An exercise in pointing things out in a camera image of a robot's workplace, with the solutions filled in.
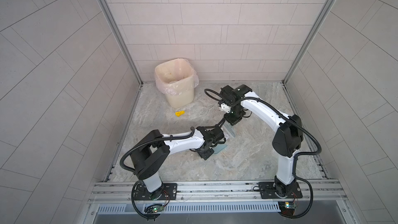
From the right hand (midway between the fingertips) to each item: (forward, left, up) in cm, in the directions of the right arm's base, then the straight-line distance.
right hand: (230, 124), depth 83 cm
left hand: (-10, +13, -11) cm, 20 cm away
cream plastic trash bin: (+23, +29, -6) cm, 37 cm away
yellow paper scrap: (+15, +30, -8) cm, 34 cm away
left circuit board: (-34, +38, -8) cm, 51 cm away
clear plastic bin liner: (+35, +31, +5) cm, 47 cm away
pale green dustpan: (-9, +7, -10) cm, 15 cm away
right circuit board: (-37, -20, -13) cm, 44 cm away
